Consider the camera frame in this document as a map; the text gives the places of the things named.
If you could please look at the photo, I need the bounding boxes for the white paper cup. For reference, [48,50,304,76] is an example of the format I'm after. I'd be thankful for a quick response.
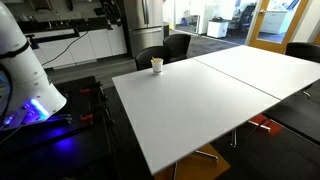
[150,57,165,75]

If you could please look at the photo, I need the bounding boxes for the stainless steel refrigerator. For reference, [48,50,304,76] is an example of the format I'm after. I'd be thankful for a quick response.
[123,0,165,58]

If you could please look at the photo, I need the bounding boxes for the white kitchen cabinets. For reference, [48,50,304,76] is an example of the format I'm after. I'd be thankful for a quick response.
[19,24,128,70]

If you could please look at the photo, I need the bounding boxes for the metal table leg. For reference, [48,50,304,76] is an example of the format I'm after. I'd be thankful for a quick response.
[170,149,220,180]
[230,128,238,148]
[248,119,272,133]

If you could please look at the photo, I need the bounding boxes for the white low cabinet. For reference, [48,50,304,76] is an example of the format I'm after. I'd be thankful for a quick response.
[206,19,230,39]

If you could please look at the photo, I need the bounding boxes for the orange wooden glass door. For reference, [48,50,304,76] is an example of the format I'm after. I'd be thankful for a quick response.
[248,0,311,54]

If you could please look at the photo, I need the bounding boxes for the black robot stand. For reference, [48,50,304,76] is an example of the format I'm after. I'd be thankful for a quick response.
[0,75,116,180]

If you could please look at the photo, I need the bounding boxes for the dark office swivel chair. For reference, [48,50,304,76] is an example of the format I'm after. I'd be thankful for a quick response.
[238,3,257,33]

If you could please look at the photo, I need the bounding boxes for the black kitchen countertop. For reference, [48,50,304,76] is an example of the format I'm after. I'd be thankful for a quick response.
[16,16,114,34]

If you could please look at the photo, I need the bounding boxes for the white office drawer unit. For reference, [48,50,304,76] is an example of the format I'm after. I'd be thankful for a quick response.
[259,9,288,34]

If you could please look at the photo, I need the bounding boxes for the dark table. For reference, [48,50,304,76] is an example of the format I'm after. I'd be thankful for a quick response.
[262,79,320,146]

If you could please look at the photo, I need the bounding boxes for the red handled black clamp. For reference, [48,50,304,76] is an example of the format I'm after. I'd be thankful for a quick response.
[79,83,103,96]
[79,105,108,123]

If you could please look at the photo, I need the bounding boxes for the black hanging power cable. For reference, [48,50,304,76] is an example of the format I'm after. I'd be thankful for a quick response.
[41,30,90,67]

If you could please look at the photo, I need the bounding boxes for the black metal bracket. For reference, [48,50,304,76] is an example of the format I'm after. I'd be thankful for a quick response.
[24,27,81,50]

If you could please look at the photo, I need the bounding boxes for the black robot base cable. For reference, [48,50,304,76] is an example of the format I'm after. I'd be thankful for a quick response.
[0,113,33,145]

